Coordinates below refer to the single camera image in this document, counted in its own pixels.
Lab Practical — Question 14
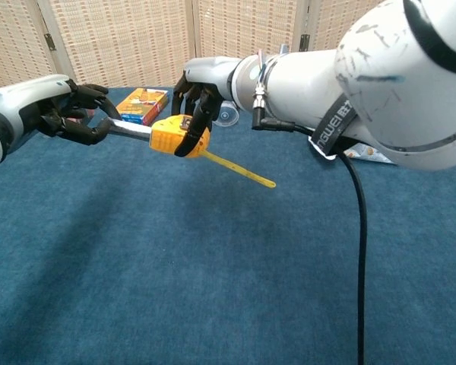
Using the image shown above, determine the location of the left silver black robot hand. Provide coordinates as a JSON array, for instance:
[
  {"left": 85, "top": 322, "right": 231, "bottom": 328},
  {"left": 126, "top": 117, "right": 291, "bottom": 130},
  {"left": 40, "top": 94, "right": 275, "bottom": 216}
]
[{"left": 0, "top": 74, "right": 122, "bottom": 147}]

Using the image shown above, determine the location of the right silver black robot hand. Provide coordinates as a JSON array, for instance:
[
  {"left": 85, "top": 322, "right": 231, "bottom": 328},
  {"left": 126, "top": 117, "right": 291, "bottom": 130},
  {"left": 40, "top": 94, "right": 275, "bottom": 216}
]
[{"left": 171, "top": 56, "right": 241, "bottom": 158}]

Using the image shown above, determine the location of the yellow tape measure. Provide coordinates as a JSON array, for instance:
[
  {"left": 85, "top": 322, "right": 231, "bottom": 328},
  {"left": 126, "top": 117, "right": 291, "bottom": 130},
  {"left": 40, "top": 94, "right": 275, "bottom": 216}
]
[{"left": 108, "top": 115, "right": 277, "bottom": 190}]

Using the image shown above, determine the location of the white mayonnaise squeeze bottle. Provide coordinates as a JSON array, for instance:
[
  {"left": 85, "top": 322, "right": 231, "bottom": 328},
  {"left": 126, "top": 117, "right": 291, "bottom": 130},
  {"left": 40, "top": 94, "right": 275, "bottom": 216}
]
[{"left": 212, "top": 100, "right": 240, "bottom": 127}]

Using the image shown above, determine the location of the orange drink carton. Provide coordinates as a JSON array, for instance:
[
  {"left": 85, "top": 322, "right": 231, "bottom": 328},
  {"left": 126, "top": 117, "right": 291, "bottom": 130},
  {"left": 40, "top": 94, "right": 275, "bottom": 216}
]
[{"left": 116, "top": 87, "right": 170, "bottom": 127}]

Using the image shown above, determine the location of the bamboo folding screen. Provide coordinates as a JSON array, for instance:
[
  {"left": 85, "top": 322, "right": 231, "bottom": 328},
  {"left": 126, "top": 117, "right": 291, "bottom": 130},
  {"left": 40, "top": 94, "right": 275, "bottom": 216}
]
[{"left": 0, "top": 0, "right": 388, "bottom": 93}]

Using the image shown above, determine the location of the blue table cloth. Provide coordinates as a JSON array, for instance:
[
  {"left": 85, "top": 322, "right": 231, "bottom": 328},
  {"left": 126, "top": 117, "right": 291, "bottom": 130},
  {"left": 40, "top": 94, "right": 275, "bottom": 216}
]
[{"left": 0, "top": 86, "right": 456, "bottom": 365}]

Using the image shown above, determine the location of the black velcro strap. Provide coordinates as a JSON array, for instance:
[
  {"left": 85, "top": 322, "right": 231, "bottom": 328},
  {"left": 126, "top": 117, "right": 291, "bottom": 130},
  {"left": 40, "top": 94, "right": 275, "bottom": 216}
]
[{"left": 310, "top": 94, "right": 359, "bottom": 157}]

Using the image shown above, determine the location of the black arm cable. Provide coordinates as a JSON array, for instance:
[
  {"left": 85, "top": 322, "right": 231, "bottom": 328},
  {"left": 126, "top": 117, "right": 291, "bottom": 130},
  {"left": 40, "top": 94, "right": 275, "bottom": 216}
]
[{"left": 252, "top": 101, "right": 368, "bottom": 365}]

